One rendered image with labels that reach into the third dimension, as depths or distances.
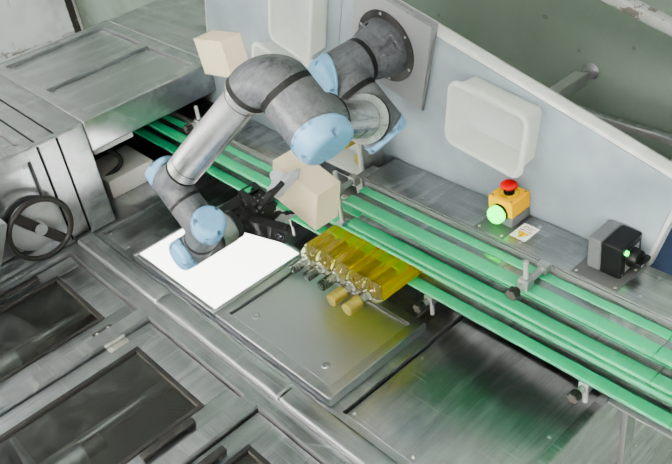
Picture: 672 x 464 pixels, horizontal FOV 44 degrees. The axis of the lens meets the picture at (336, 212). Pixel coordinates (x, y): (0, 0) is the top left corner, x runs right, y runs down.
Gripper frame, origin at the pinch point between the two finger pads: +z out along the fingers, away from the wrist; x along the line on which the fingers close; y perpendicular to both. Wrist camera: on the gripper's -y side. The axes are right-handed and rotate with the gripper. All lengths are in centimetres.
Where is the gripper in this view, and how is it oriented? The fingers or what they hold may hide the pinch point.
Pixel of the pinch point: (301, 191)
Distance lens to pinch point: 201.1
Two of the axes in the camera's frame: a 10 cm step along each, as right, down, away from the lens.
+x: -0.6, 6.9, 7.2
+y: -6.8, -5.6, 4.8
